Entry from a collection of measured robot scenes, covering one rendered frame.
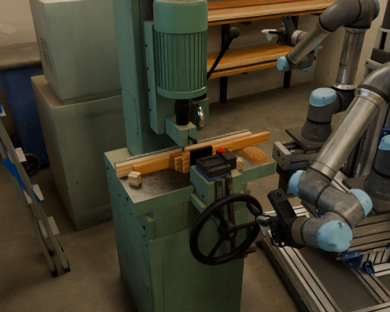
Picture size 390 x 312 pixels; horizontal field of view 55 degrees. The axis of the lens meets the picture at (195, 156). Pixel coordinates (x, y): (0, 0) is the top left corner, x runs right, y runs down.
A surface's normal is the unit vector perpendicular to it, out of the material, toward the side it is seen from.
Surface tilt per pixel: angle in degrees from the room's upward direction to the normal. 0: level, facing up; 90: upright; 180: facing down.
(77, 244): 0
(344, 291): 0
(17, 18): 90
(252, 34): 90
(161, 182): 0
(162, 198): 90
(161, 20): 90
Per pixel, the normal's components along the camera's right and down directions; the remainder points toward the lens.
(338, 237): 0.39, -0.06
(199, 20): 0.72, 0.34
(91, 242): 0.00, -0.87
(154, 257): 0.46, 0.44
